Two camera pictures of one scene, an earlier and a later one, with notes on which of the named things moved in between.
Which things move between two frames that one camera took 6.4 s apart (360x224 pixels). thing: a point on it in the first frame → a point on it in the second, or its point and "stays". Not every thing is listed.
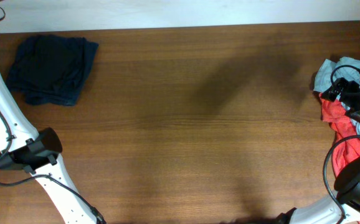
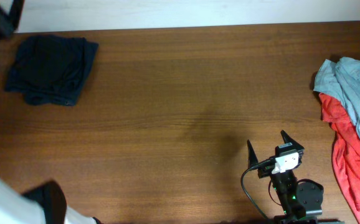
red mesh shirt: (347, 149) stays
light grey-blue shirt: (328, 71) stays
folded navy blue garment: (50, 69) stays
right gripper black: (352, 87) → (288, 140)
